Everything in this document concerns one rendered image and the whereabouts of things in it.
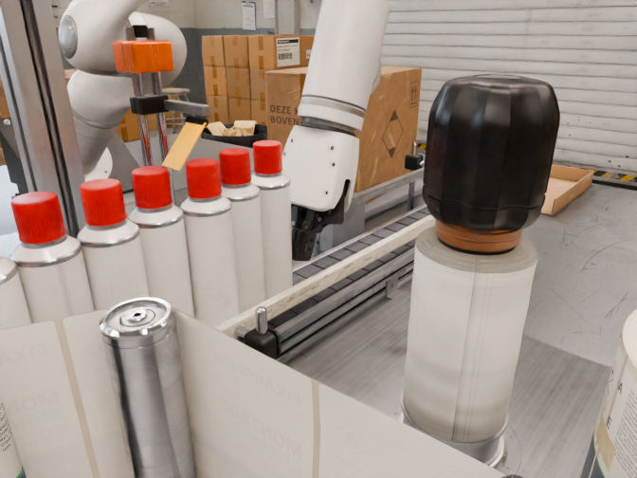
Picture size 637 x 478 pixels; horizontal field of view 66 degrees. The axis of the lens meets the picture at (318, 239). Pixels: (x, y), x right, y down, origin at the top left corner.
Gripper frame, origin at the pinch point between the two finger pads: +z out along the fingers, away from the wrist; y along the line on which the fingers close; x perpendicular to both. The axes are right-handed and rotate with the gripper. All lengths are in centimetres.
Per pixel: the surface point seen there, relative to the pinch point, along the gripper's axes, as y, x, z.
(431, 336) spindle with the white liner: 27.4, -16.5, -0.3
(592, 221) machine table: 20, 68, -13
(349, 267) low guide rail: 4.6, 5.5, 1.8
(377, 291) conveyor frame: 4.9, 14.0, 5.5
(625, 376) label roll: 39.0, -14.4, -2.1
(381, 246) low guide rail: 4.5, 12.4, -1.4
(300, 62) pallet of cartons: -265, 265, -96
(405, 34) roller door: -236, 367, -155
